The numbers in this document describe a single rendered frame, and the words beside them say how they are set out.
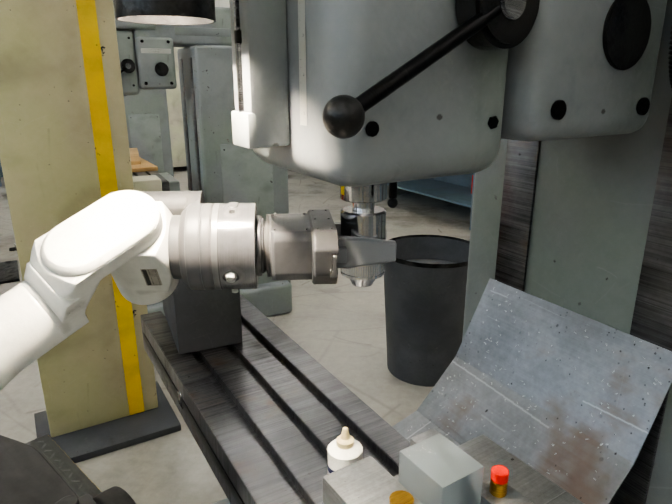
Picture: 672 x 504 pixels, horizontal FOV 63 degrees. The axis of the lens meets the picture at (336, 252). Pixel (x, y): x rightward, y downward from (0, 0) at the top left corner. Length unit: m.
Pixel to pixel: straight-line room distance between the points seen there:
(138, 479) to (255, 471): 1.54
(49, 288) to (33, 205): 1.69
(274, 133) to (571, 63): 0.27
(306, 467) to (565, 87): 0.54
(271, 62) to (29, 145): 1.76
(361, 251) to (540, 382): 0.42
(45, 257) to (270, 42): 0.27
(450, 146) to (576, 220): 0.39
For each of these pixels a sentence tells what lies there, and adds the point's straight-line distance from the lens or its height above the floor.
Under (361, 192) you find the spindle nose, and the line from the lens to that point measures 0.54.
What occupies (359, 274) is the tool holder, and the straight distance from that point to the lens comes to 0.57.
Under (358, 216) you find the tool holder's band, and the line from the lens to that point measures 0.55.
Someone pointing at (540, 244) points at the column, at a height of 1.16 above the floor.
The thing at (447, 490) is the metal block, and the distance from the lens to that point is 0.54.
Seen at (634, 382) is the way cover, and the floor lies 1.02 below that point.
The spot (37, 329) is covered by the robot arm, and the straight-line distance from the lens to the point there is 0.55.
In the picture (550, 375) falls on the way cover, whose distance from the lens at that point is 0.88.
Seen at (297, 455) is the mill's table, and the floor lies 0.91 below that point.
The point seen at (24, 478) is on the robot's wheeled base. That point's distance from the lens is 1.46.
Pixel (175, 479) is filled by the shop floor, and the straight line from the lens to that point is 2.25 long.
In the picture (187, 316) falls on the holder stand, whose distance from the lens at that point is 1.04.
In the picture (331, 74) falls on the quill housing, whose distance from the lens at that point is 0.44.
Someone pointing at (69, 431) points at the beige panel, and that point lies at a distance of 2.57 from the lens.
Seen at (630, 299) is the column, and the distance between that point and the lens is 0.83.
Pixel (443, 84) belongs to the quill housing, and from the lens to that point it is 0.48.
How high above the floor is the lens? 1.40
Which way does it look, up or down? 18 degrees down
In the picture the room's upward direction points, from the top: straight up
